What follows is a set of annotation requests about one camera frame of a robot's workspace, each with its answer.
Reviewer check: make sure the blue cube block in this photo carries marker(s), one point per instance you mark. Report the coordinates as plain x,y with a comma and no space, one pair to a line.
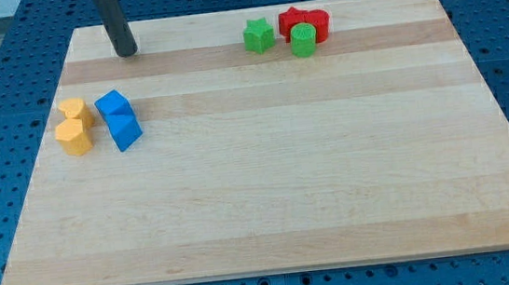
113,103

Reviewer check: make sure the green star block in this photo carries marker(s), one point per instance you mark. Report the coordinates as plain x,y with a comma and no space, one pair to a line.
258,36

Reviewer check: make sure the green cylinder block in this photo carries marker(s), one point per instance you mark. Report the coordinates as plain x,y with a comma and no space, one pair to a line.
303,40

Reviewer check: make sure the red star block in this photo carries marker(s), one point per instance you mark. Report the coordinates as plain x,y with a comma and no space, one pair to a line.
288,19

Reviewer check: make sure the blue triangular prism block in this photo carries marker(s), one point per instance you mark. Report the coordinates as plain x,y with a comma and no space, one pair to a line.
124,129

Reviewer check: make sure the light wooden board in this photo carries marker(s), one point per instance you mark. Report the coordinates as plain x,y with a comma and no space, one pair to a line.
384,146

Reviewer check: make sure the red round block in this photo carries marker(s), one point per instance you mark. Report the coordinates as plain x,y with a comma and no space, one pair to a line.
319,18

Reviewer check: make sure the yellow heart block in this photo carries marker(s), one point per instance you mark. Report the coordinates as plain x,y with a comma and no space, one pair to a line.
77,108

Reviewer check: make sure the yellow hexagon block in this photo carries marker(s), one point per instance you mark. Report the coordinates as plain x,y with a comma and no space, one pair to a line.
73,137

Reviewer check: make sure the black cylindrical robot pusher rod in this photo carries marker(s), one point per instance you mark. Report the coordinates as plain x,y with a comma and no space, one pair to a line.
117,27

